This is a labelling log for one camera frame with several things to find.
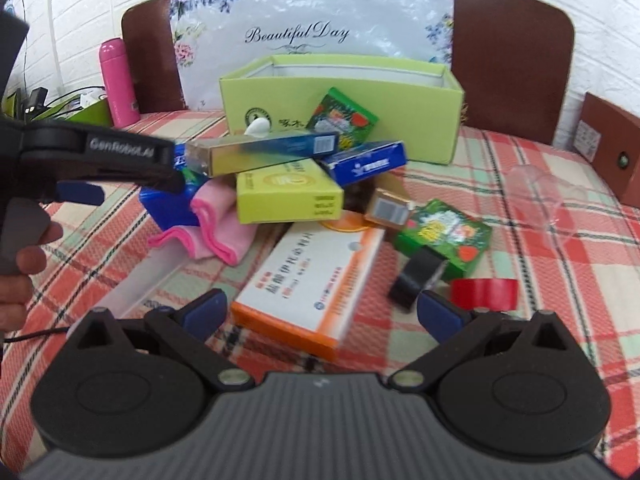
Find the yellow green medicine box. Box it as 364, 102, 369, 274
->
236, 159, 344, 224

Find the light green cardboard box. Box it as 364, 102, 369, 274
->
219, 54, 464, 165

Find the green tray with items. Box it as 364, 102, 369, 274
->
1, 86, 113, 127

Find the blue plastic box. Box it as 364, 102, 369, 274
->
139, 174, 208, 231

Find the white orange medicine box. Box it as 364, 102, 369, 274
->
231, 222, 385, 361

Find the white pink glove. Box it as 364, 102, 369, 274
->
149, 178, 257, 266

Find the red tape roll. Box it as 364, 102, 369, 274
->
450, 278, 518, 312

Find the blue medicine box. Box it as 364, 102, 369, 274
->
319, 141, 407, 188

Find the floral plastic pillow bag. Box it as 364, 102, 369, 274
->
169, 0, 454, 110

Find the person's left hand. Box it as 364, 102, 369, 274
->
0, 221, 63, 332

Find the green floral box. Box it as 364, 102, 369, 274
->
393, 198, 492, 282

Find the pink thermos bottle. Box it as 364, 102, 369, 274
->
99, 38, 140, 128

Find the gold blue long box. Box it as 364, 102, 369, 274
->
184, 130, 340, 178

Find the brown cardboard box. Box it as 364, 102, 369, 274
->
573, 93, 640, 208

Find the small brown barcode box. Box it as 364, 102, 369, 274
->
364, 188, 416, 229

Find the clear plastic container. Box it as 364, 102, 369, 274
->
504, 165, 588, 247

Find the black tape roll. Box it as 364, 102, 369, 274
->
387, 246, 448, 311

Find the orange round lid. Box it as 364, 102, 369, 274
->
320, 210, 372, 233

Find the black cable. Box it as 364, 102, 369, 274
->
2, 326, 72, 345

